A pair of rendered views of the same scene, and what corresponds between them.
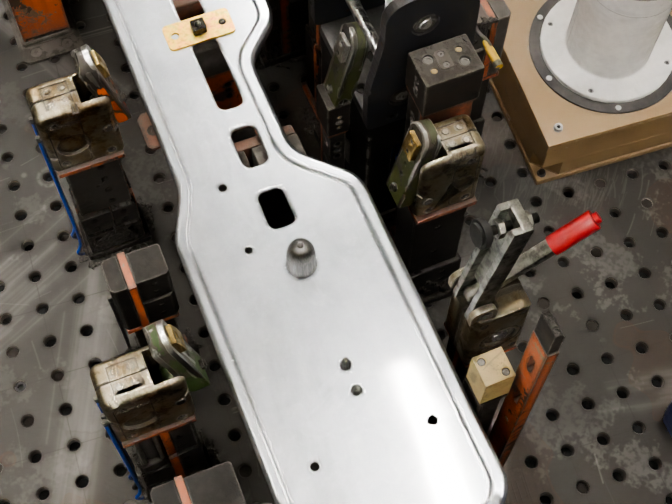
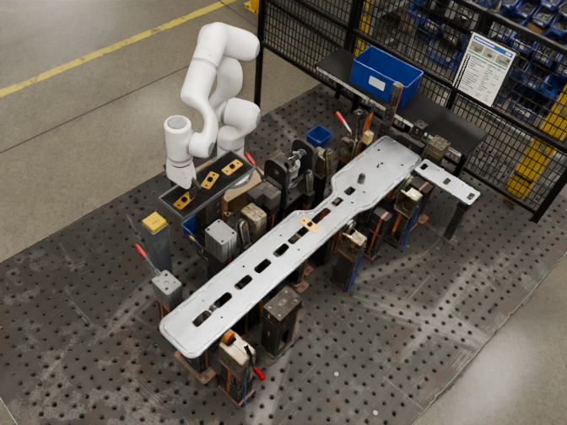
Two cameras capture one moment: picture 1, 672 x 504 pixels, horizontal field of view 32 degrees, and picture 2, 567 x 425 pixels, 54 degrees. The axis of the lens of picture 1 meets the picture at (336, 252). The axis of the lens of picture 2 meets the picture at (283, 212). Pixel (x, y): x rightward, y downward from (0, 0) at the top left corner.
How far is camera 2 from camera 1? 2.17 m
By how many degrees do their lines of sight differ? 56
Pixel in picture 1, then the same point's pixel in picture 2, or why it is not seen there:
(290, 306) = (371, 180)
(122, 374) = (413, 194)
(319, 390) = (386, 169)
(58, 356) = (384, 279)
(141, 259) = (380, 213)
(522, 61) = (244, 187)
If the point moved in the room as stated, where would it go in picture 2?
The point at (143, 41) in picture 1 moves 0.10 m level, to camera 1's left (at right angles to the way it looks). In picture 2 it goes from (321, 236) to (332, 255)
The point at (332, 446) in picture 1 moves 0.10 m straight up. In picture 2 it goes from (396, 164) to (402, 147)
